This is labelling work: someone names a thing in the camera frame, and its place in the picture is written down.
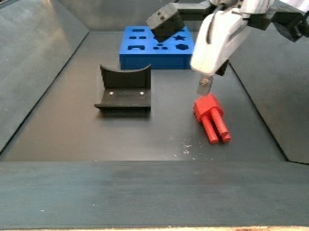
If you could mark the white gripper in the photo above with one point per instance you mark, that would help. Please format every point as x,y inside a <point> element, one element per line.
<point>222,33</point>

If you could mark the red three prong object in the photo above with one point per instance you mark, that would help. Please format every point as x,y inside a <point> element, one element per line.
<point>208,114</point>

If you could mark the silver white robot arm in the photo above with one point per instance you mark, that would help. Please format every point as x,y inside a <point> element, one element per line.
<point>247,7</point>

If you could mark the blue foam shape board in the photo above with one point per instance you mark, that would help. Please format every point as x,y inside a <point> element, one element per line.
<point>141,50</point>

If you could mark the black curved fixture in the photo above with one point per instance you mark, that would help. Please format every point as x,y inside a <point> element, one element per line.
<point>127,88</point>

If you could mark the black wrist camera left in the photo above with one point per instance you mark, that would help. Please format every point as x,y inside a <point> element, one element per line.
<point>167,20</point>

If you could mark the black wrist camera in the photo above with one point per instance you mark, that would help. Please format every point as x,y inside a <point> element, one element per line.
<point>167,20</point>
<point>290,24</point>

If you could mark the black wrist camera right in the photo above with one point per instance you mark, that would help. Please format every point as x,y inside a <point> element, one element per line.
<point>290,24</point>

